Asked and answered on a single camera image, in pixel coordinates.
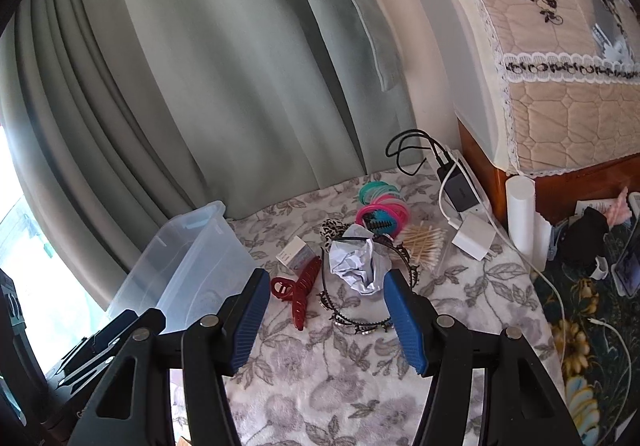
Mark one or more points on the window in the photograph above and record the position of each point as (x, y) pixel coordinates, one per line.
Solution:
(45, 266)

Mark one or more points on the clear plastic bag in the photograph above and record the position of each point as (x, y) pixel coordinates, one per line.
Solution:
(612, 31)

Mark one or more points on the black cloth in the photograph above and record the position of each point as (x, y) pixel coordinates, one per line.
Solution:
(582, 236)

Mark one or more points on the black toothed headband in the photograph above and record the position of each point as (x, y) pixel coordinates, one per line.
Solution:
(332, 306)

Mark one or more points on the short white cylinder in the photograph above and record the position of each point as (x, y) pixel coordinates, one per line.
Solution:
(542, 241)

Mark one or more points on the red hair claw clip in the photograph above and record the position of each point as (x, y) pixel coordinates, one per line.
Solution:
(300, 296)

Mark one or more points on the leopard print scrunchie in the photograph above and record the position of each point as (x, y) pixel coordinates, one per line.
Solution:
(332, 231)

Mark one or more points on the white paper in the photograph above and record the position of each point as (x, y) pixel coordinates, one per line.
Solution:
(357, 266)

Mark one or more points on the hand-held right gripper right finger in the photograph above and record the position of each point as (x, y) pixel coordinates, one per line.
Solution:
(407, 326)

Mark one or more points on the tall white cylinder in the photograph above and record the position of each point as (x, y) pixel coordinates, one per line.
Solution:
(520, 216)

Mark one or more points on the white power strip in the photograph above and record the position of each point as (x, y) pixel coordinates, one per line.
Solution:
(482, 196)

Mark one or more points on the pack of cotton swabs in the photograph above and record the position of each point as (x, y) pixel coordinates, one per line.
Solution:
(425, 246)

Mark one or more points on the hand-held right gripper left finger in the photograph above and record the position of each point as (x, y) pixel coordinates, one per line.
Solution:
(252, 321)

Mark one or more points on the grey-green piped cloth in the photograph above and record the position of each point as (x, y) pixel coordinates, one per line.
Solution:
(370, 11)

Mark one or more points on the dark floral cloth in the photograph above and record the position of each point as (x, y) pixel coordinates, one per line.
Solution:
(590, 361)

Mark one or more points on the small white box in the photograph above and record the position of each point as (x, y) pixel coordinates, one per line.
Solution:
(295, 253)

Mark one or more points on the beige quilted lace cover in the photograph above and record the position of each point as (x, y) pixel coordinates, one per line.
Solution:
(560, 91)

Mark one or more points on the brown wooden cabinet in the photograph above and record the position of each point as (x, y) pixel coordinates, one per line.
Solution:
(575, 186)

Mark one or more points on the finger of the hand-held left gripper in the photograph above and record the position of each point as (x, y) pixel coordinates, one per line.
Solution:
(117, 326)
(85, 361)

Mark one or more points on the clear plastic storage container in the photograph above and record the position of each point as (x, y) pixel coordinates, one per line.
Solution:
(185, 256)

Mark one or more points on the white charger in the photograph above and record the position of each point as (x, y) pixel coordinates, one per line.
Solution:
(474, 238)

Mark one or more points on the smartphone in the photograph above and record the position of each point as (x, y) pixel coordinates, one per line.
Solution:
(629, 273)

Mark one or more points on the black charger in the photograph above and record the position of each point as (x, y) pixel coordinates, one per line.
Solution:
(460, 188)

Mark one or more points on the grey-green curtain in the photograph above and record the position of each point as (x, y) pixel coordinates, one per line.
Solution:
(200, 51)

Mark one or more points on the pink soft item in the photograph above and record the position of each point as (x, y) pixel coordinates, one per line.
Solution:
(619, 208)

